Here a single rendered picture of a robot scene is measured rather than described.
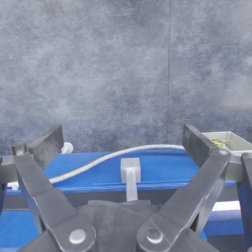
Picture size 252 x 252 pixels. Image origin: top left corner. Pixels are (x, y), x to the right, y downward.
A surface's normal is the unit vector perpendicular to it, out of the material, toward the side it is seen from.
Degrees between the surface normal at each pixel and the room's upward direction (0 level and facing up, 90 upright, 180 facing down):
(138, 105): 0
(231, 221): 0
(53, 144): 90
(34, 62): 0
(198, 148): 90
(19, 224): 90
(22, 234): 90
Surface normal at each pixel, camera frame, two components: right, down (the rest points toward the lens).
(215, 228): 0.00, 0.30
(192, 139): -1.00, 0.00
